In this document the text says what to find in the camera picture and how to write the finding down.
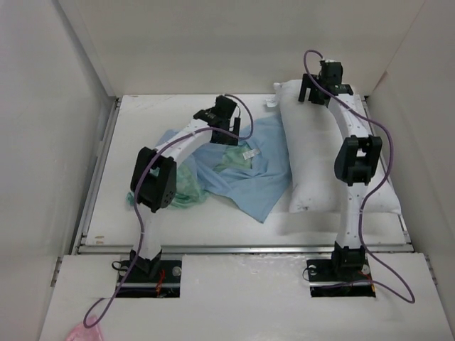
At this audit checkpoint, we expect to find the white pillow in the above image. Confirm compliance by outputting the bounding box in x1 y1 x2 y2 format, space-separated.
272 78 402 216

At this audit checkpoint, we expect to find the light blue pillowcase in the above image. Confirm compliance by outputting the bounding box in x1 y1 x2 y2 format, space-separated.
171 114 291 223

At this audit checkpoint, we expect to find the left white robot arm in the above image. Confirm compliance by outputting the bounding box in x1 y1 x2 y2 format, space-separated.
129 95 240 282

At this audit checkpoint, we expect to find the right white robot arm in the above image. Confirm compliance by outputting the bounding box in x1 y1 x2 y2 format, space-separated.
299 59 382 283

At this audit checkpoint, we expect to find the green cloth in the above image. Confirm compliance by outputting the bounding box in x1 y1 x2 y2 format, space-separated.
123 147 255 212

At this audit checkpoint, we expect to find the pink plastic bag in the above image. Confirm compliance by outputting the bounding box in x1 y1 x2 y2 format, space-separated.
65 315 104 341

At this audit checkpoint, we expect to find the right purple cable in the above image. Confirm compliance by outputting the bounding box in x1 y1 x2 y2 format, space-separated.
302 49 416 305

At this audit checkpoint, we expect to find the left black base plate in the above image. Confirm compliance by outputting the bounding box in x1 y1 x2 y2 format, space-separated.
124 259 182 286

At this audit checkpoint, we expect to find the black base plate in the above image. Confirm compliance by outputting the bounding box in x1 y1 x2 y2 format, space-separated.
124 259 182 286
306 259 370 283

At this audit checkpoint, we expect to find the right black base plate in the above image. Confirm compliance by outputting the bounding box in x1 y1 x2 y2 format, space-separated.
306 259 370 283

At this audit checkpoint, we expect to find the aluminium front rail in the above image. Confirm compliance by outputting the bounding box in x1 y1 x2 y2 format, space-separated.
75 243 414 254

